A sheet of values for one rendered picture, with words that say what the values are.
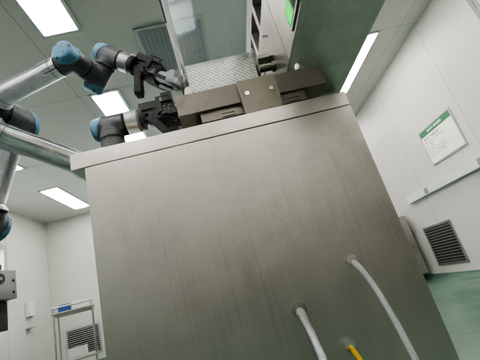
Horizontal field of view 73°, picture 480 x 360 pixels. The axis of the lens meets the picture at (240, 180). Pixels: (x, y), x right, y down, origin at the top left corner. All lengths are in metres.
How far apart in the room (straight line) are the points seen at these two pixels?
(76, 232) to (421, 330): 6.99
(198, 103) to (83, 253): 6.51
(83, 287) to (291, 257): 6.61
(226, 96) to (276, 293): 0.50
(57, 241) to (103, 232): 6.80
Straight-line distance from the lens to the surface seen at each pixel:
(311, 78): 0.92
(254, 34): 1.60
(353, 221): 0.72
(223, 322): 0.67
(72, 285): 7.26
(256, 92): 0.86
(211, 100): 0.87
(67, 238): 7.45
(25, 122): 1.54
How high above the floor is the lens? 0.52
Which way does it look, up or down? 18 degrees up
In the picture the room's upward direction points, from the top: 16 degrees counter-clockwise
